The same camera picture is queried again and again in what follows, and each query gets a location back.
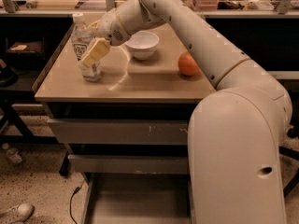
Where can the clear plastic water bottle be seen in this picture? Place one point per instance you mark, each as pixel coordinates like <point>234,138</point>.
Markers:
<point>81,38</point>

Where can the grey drawer cabinet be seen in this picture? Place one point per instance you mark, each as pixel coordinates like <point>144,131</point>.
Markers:
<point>126,89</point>

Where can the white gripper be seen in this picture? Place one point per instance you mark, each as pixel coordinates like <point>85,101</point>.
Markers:
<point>109,29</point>

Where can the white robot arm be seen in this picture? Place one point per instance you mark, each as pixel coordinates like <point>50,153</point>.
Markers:
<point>234,132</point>

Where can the white ceramic bowl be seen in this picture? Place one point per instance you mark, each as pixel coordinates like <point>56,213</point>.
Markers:
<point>142,45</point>

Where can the middle grey drawer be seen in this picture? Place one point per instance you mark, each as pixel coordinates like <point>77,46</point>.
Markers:
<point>130,164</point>

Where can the black office chair base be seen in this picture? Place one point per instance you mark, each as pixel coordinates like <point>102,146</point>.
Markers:
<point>289,154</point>

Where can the white sneaker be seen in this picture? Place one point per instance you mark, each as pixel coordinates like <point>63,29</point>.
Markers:
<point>17,214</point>

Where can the top grey drawer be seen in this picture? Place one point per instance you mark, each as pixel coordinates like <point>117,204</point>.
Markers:
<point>120,131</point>

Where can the small bottle on floor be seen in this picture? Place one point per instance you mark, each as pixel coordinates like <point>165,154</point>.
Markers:
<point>12,153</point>

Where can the open bottom grey drawer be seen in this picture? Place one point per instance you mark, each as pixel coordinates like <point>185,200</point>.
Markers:
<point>137,199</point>

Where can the orange fruit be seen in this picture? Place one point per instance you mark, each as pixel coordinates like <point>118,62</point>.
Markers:
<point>187,66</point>

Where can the black side table frame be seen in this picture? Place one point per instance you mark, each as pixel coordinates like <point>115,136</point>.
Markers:
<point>18,100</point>

